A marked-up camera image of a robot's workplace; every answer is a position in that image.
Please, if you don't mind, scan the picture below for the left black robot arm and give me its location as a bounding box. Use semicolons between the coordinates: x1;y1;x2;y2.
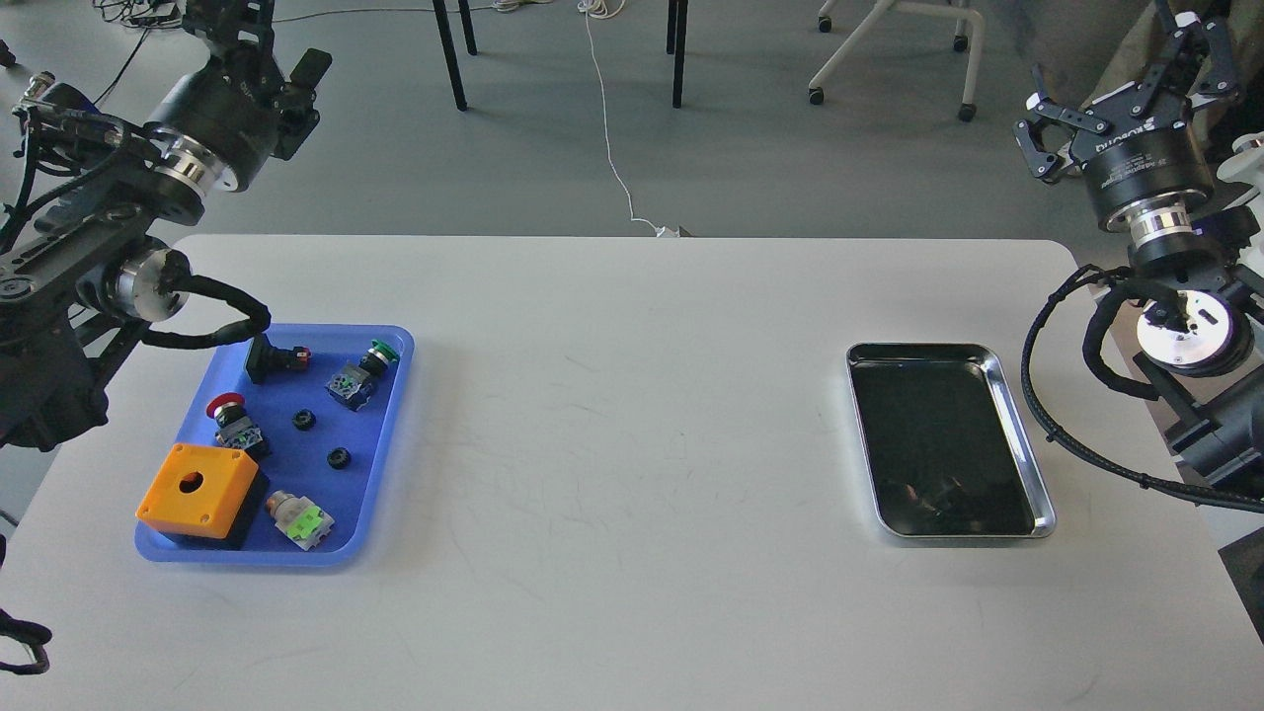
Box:
1;1;332;450

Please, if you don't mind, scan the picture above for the black selector switch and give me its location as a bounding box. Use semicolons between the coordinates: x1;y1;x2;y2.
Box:
244;334;312;385

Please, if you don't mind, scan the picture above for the red mushroom push button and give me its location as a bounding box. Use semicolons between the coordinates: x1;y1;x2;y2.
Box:
204;392;272;462

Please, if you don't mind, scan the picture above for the green push button switch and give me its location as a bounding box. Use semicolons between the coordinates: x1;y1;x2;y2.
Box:
324;339;399;411

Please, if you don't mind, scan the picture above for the black table leg right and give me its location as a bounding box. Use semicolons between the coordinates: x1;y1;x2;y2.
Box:
665;0;690;109

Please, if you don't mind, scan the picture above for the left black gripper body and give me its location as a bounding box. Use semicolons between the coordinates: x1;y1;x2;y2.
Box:
145;58;319;194

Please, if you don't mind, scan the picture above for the black table leg left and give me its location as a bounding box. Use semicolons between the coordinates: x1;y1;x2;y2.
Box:
431;0;478;113

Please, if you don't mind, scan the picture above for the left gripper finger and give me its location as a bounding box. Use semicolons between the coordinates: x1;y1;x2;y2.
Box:
185;1;278;80
272;48;332;129

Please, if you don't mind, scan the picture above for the person in khaki trousers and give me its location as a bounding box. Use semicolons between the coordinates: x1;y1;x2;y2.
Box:
1083;1;1263;108

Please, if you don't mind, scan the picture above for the white floor cable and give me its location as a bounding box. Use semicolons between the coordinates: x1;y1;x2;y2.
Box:
576;0;691;238

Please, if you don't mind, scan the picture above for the black floor cable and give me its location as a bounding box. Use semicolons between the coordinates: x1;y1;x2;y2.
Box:
88;0;248;110

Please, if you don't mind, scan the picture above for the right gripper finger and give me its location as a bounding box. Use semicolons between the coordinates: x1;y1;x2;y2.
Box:
1126;1;1243;124
1014;65;1112;185

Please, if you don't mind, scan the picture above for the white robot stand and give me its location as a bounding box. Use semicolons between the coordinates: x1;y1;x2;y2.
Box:
1216;132;1263;210

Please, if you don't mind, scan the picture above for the small black gear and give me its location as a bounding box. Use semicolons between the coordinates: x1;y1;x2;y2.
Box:
289;407;317;431
325;447;353;471

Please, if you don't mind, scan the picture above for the black table leg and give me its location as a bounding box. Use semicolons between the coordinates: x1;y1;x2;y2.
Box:
665;0;690;109
431;0;478;113

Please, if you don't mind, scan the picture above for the orange black button box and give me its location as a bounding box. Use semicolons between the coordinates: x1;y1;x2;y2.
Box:
135;442;270;550

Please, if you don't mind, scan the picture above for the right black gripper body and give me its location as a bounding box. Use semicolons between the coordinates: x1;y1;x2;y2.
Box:
1071;83;1213;232

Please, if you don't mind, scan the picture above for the white rolling chair base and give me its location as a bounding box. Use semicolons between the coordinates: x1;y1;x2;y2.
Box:
808;0;987;121

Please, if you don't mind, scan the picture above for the silver metal tray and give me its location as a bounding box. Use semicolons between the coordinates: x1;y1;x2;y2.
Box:
847;343;1058;545

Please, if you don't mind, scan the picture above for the blue plastic tray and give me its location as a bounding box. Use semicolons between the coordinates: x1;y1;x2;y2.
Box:
131;323;415;568

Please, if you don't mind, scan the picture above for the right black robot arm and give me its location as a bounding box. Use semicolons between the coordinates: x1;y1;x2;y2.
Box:
1014;1;1263;514

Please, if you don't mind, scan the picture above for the clear green indicator switch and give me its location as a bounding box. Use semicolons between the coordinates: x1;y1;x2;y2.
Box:
265;490;335;552

